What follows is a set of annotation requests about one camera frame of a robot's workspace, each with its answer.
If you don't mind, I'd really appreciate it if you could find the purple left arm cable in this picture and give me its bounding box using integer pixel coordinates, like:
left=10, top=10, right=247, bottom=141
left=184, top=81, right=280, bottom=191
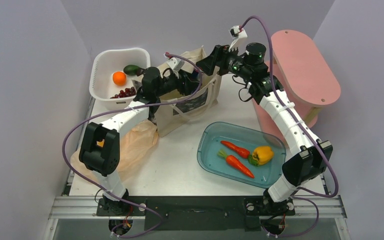
left=61, top=52, right=203, bottom=239

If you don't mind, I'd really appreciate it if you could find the pink three-tier shelf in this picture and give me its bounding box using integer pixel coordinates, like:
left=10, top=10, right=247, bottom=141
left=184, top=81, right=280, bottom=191
left=271, top=29, right=341, bottom=128

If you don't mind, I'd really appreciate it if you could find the yellow bell pepper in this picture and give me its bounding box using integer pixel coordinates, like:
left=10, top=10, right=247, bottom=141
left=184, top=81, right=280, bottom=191
left=248, top=146, right=275, bottom=167

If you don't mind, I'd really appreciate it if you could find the aluminium frame rail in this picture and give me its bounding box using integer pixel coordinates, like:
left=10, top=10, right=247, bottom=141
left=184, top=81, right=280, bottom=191
left=41, top=96, right=100, bottom=240

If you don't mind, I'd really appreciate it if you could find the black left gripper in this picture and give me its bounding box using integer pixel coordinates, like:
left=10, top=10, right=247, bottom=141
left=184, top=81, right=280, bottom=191
left=154, top=69, right=201, bottom=98

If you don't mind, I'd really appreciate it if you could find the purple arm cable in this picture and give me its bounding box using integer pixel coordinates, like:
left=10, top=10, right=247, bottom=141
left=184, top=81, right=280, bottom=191
left=61, top=52, right=203, bottom=239
left=239, top=15, right=340, bottom=239

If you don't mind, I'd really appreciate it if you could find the orange fruit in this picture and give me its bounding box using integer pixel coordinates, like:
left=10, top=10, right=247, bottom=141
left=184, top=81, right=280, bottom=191
left=112, top=71, right=127, bottom=86

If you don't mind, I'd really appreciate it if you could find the orange carrot with greens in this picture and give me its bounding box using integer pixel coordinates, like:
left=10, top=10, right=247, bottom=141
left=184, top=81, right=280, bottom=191
left=217, top=149, right=255, bottom=179

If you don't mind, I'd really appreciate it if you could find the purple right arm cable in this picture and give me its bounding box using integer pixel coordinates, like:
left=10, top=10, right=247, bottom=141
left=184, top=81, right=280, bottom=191
left=239, top=15, right=340, bottom=239

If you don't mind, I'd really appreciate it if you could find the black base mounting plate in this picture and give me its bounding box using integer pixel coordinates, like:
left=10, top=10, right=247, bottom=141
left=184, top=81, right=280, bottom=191
left=96, top=195, right=296, bottom=231

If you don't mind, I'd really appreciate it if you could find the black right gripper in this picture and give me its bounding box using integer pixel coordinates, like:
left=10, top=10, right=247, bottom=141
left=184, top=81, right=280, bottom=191
left=196, top=43, right=253, bottom=81

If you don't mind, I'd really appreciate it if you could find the teal plastic tray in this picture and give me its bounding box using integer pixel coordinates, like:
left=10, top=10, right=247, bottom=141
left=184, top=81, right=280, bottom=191
left=197, top=121, right=287, bottom=189

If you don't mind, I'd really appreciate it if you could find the canvas tote bag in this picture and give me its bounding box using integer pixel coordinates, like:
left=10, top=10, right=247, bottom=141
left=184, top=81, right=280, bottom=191
left=153, top=47, right=223, bottom=138

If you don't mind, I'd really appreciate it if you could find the red grape bunch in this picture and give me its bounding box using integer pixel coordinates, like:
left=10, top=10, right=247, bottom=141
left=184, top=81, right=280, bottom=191
left=110, top=87, right=137, bottom=99

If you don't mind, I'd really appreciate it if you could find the white plastic basket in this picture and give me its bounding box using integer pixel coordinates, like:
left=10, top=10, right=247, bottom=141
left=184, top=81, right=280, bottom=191
left=89, top=47, right=151, bottom=111

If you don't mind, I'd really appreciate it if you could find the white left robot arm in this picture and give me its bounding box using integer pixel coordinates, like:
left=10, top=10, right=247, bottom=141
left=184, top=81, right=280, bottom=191
left=79, top=67, right=202, bottom=215

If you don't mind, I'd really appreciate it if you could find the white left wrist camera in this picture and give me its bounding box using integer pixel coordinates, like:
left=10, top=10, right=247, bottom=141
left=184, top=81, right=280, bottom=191
left=165, top=56, right=185, bottom=79

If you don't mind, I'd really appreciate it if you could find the green avocado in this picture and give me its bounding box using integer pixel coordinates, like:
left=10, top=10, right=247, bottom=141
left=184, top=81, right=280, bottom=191
left=123, top=64, right=141, bottom=76

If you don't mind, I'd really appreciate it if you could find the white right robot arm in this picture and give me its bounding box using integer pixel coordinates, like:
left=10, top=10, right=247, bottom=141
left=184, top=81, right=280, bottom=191
left=196, top=42, right=333, bottom=216

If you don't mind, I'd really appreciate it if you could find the orange plastic grocery bag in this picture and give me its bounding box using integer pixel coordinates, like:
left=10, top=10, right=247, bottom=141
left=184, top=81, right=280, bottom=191
left=70, top=119, right=160, bottom=183

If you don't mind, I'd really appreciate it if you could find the red chili pepper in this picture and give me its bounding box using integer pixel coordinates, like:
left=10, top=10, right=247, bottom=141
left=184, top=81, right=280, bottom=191
left=220, top=140, right=251, bottom=159

